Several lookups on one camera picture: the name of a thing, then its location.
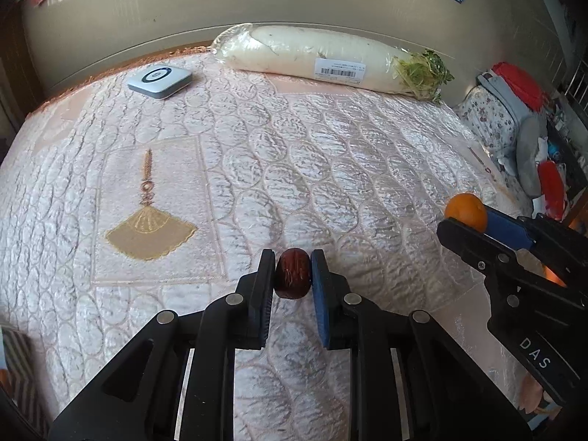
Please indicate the grey round cushion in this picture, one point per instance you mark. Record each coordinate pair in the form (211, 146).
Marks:
(530, 156)

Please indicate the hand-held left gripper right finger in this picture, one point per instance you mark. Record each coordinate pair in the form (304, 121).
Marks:
(319, 303)

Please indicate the grey folded clothing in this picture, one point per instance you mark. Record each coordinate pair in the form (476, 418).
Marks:
(505, 96)

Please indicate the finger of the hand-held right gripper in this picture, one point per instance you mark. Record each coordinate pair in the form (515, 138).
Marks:
(507, 232)
(473, 243)

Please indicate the small orange kumquat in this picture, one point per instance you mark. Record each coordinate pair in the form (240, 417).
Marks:
(466, 209)

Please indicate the red jujube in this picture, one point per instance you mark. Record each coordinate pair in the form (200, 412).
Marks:
(293, 273)

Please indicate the red folded clothing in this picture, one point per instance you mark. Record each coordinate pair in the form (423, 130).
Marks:
(521, 82)

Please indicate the striped rim white tray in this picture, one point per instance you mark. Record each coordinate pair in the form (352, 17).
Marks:
(18, 367)

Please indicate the plastic wrapped daikon radish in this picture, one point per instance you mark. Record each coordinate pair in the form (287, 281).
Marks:
(294, 53)

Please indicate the red plastic bag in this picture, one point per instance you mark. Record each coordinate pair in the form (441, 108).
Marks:
(552, 186)

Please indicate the white flat electronic device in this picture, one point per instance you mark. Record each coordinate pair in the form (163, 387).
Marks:
(158, 80)

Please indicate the pink quilted bedspread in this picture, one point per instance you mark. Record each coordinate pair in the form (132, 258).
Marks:
(275, 170)

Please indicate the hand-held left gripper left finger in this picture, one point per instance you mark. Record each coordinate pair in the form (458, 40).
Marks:
(265, 303)

